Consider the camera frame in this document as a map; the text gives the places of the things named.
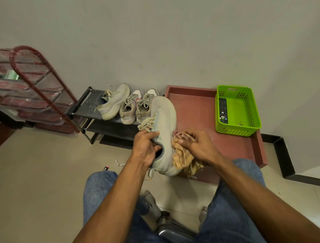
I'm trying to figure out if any white pink sneaker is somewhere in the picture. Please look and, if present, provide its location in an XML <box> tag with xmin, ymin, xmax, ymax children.
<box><xmin>136</xmin><ymin>88</ymin><xmax>160</xmax><ymax>125</ymax></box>
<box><xmin>119</xmin><ymin>90</ymin><xmax>144</xmax><ymax>125</ymax></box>

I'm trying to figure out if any person's right hand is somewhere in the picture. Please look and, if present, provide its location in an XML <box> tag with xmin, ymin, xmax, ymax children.
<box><xmin>172</xmin><ymin>128</ymin><xmax>224</xmax><ymax>168</ymax></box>

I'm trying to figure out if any black shoe rack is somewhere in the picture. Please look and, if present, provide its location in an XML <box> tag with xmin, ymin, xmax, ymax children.
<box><xmin>66</xmin><ymin>86</ymin><xmax>165</xmax><ymax>150</ymax></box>

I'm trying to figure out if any green white packet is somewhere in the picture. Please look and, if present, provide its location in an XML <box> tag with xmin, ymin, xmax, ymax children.
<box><xmin>0</xmin><ymin>69</ymin><xmax>20</xmax><ymax>80</ymax></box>

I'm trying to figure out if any person's left forearm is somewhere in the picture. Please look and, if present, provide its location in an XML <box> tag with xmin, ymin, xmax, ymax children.
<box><xmin>72</xmin><ymin>158</ymin><xmax>153</xmax><ymax>243</ymax></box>

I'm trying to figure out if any black baseboard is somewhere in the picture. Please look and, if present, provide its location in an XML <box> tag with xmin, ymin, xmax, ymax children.
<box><xmin>261</xmin><ymin>133</ymin><xmax>320</xmax><ymax>186</ymax></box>

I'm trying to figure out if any red metal rack plastic-wrapped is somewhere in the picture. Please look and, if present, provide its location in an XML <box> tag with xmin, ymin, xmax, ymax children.
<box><xmin>0</xmin><ymin>45</ymin><xmax>80</xmax><ymax>135</ymax></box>

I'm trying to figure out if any black remote control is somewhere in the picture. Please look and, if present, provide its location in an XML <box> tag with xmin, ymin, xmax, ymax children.
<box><xmin>219</xmin><ymin>98</ymin><xmax>228</xmax><ymax>125</ymax></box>

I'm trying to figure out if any grey-blue sneaker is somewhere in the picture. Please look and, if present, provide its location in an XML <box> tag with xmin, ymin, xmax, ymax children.
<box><xmin>94</xmin><ymin>83</ymin><xmax>130</xmax><ymax>121</ymax></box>
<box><xmin>137</xmin><ymin>96</ymin><xmax>182</xmax><ymax>178</ymax></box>

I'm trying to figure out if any person's right leg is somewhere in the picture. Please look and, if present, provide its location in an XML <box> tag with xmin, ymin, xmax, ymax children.
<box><xmin>197</xmin><ymin>158</ymin><xmax>267</xmax><ymax>243</ymax></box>

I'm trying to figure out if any red-brown drawer cabinet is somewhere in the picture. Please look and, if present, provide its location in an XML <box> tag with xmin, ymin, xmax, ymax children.
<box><xmin>164</xmin><ymin>85</ymin><xmax>268</xmax><ymax>185</ymax></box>

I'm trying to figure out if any person's right forearm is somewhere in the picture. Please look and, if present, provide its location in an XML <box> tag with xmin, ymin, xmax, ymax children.
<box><xmin>215</xmin><ymin>156</ymin><xmax>320</xmax><ymax>243</ymax></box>

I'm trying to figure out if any person's grey slipper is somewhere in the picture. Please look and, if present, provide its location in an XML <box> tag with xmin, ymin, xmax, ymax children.
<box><xmin>199</xmin><ymin>206</ymin><xmax>208</xmax><ymax>231</ymax></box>
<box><xmin>142</xmin><ymin>190</ymin><xmax>162</xmax><ymax>222</ymax></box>

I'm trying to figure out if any green plastic basket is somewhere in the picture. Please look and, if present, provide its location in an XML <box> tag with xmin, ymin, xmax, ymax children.
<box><xmin>215</xmin><ymin>85</ymin><xmax>262</xmax><ymax>138</ymax></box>

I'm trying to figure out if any black stool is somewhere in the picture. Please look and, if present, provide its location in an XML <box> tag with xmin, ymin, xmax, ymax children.
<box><xmin>154</xmin><ymin>211</ymin><xmax>198</xmax><ymax>243</ymax></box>

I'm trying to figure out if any person's left hand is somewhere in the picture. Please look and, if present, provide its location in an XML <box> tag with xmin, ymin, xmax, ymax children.
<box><xmin>131</xmin><ymin>130</ymin><xmax>162</xmax><ymax>168</ymax></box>

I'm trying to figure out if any striped yellow cleaning cloth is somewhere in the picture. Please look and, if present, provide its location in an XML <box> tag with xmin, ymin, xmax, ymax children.
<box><xmin>171</xmin><ymin>130</ymin><xmax>207</xmax><ymax>179</ymax></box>

